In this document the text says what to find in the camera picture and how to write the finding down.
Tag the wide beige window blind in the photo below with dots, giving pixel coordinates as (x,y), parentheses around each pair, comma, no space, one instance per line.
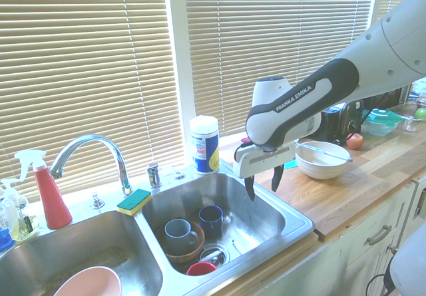
(83,60)

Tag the white sink hole cap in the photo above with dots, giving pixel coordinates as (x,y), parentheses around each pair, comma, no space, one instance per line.
(179,175)

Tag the green lidded food container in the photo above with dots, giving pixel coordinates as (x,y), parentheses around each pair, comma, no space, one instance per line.
(381,119)

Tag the metal sink drain strainer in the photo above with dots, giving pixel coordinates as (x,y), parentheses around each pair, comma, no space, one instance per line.
(216,254)

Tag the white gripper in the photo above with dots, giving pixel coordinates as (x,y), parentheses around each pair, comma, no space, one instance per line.
(263,162)

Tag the clear plastic container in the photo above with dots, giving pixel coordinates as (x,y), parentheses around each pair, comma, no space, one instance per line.
(409,123)

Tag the clear pump soap bottle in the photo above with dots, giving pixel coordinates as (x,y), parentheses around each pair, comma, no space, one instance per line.
(10,206)

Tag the red cup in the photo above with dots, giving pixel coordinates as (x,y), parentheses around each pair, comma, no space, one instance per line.
(201,269)

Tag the teal plastic utensil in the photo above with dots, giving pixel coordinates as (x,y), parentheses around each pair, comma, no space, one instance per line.
(290,164)

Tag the white blue wipes canister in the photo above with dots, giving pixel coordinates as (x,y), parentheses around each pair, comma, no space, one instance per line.
(204,146)

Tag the cream ceramic bowl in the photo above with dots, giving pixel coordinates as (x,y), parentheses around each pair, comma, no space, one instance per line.
(319,168)

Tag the gray mug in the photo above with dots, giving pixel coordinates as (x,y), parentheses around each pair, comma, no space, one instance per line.
(178,237)

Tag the red apple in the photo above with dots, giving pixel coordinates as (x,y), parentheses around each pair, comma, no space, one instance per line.
(354,141)

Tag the red spray bottle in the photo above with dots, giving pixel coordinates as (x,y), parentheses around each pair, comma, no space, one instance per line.
(53,203)

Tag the brown wooden bowl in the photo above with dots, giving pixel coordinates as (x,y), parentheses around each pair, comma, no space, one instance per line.
(186,257)

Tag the chrome kitchen faucet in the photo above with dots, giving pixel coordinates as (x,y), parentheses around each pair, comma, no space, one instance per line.
(113,146)

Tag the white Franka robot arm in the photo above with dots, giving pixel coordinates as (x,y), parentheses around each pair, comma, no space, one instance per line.
(333,86)

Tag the green apple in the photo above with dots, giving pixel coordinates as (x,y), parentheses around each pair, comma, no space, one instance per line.
(421,113)

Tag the stainless steel double sink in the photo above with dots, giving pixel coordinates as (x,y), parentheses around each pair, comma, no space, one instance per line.
(263,216)

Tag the medium beige window blind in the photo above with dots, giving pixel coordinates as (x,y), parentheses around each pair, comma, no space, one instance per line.
(266,26)

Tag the black toaster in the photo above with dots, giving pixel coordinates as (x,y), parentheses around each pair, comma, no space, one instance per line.
(346,116)

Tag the green yellow sponge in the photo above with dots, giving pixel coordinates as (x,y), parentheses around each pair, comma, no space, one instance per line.
(134,202)

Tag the pink plastic bowl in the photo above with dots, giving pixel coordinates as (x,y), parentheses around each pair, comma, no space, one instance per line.
(90,282)

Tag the dark blue mug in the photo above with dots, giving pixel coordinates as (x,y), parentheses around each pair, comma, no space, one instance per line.
(210,219)

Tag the glass dish with clutter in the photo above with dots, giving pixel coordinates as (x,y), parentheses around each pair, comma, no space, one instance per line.
(28,224)

